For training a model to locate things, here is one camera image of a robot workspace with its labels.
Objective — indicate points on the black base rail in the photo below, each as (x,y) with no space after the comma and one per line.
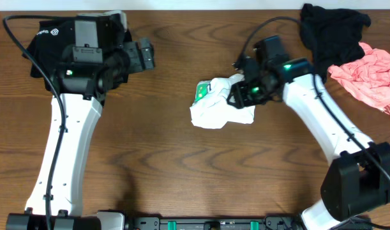
(229,223)

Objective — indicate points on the black crumpled garment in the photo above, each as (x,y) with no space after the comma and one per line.
(337,32)

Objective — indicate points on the pink crumpled garment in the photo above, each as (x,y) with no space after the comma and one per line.
(367,79)

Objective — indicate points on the white t-shirt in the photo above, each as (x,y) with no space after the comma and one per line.
(210,109)

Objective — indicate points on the black jacket with gold buttons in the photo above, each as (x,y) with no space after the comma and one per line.
(52,49)

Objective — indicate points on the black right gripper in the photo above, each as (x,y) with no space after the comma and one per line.
(238,89)

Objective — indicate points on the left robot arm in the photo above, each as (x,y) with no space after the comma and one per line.
(56,200)

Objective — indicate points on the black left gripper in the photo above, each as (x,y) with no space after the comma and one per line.
(134,65)

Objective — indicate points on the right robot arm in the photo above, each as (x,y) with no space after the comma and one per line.
(358,178)

